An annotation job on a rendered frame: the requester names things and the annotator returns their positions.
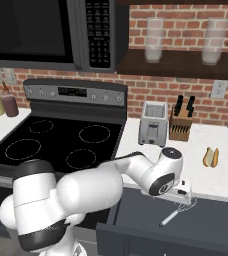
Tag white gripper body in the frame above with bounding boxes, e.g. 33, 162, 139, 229
159, 187, 194, 206

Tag dark grey open drawer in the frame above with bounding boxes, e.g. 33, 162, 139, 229
95, 186, 228, 256

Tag hot dog in bun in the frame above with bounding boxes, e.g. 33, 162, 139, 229
202, 146, 220, 169

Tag wooden knife block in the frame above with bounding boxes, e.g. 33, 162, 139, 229
168, 95, 196, 143

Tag silver toaster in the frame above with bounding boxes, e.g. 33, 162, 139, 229
138, 100, 169, 148

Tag black stove with hob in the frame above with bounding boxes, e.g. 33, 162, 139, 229
0, 78, 129, 238

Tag frosted glass jar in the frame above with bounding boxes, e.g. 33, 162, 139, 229
201, 17, 228, 66
144, 17, 165, 64

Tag dark red squeeze bottle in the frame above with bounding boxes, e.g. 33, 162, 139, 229
0, 81, 20, 118

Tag black microwave oven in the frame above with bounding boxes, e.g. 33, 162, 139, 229
0, 0, 130, 74

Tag dark wooden wall shelf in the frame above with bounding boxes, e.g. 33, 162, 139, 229
116, 48, 228, 82

